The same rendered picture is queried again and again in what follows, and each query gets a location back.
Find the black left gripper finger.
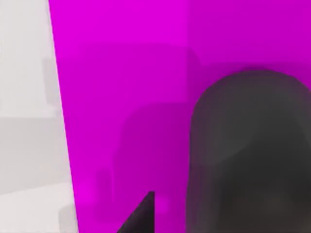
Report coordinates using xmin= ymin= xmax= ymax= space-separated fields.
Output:
xmin=117 ymin=191 xmax=155 ymax=233

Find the dark grey rounded object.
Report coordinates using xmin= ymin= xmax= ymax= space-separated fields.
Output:
xmin=185 ymin=69 xmax=311 ymax=233

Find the magenta flat mat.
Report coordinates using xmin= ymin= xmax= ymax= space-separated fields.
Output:
xmin=48 ymin=0 xmax=311 ymax=233

